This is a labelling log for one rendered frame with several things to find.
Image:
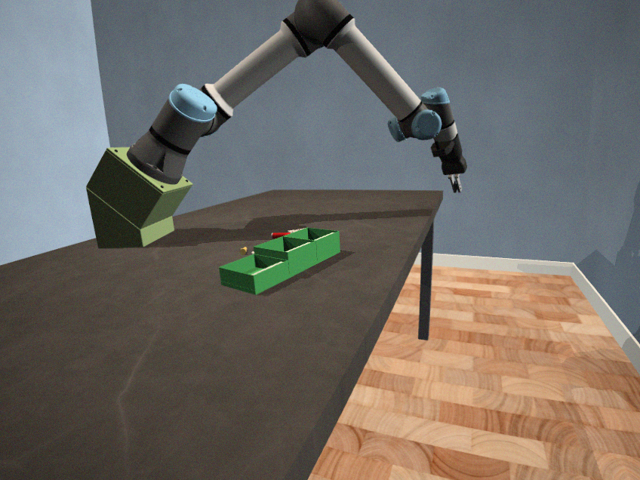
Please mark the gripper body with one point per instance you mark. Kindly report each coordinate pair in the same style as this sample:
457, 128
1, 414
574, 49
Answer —
448, 147

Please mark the green rack of bins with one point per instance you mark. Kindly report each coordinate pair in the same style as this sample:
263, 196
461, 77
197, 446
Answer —
279, 259

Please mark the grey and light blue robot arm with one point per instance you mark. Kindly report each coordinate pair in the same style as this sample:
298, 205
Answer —
189, 113

